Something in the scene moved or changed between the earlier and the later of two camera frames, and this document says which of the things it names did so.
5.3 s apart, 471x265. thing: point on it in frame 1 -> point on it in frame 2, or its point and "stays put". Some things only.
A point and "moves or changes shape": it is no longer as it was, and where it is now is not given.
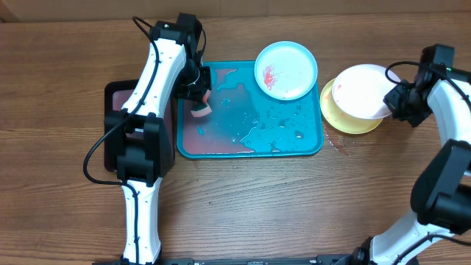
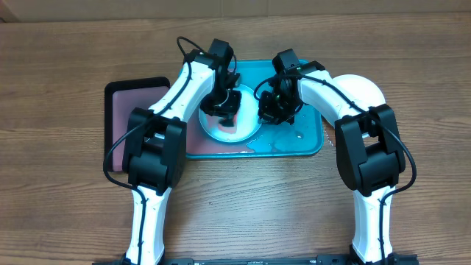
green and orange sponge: (202, 107) moves or changes shape
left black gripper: (197, 93) -> (229, 112)
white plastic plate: (358, 92) moves or changes shape
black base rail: (289, 260) stays put
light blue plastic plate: (285, 70) moves or changes shape
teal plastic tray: (246, 122) stays put
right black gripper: (395, 99) -> (270, 114)
